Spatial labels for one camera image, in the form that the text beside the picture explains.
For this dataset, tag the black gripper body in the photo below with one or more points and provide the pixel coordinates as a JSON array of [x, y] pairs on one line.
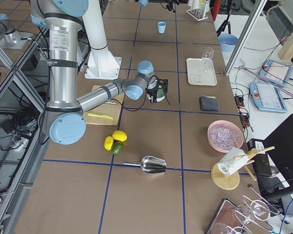
[[152, 92]]

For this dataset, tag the mint green bowl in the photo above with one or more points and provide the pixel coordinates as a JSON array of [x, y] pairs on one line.
[[155, 98]]

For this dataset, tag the light blue cup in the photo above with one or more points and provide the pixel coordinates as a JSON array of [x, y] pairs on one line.
[[161, 27]]

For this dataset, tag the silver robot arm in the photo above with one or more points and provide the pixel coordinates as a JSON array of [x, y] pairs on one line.
[[63, 119]]

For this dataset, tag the metal ice scoop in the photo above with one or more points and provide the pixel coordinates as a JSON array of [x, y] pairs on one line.
[[150, 165]]

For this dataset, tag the blue bowl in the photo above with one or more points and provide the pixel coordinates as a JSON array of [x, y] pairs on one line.
[[227, 42]]

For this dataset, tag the pink bowl of ice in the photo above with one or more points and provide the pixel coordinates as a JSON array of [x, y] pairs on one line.
[[223, 135]]

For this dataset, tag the cream bear tray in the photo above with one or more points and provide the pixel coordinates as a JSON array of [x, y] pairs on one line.
[[194, 75]]

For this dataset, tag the dark grey folded cloth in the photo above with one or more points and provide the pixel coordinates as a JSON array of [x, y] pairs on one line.
[[208, 103]]

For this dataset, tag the wooden cutting board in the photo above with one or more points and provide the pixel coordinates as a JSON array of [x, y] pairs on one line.
[[112, 110]]

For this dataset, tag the clear wine glass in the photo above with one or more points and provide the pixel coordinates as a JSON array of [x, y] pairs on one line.
[[207, 57]]

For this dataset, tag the yellow lemon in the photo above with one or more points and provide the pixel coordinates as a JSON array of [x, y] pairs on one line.
[[119, 136], [108, 142]]

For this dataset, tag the yellow plastic knife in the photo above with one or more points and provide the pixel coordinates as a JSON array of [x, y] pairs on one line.
[[101, 116]]

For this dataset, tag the green lime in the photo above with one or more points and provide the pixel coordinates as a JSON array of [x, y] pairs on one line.
[[117, 148]]

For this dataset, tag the white cup rack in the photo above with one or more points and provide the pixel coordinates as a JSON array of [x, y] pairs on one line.
[[198, 9]]

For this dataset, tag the red cylinder bottle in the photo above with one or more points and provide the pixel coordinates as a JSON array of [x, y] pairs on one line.
[[215, 9]]

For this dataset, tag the white carton box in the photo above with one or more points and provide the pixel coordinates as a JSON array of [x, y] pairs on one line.
[[232, 161]]

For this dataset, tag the lower blue teach pendant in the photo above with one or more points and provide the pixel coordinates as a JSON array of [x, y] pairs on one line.
[[267, 98]]

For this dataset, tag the metal rod green tip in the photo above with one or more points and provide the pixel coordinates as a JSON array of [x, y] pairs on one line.
[[267, 81]]

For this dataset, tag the wooden cup stand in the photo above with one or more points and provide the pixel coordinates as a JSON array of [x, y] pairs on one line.
[[232, 181]]

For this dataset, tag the black monitor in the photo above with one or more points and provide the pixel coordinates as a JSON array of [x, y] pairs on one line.
[[282, 155]]

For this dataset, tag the glass holder rack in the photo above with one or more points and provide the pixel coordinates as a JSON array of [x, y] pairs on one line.
[[250, 217]]

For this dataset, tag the black handled knife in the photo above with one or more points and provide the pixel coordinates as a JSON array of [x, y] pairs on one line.
[[111, 102]]

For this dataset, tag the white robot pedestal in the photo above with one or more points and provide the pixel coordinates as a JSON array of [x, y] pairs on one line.
[[101, 63]]

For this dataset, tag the black camera tripod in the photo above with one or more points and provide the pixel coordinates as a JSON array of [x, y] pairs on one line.
[[226, 22]]

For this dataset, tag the aluminium frame post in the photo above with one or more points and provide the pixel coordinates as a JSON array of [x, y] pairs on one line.
[[250, 23]]

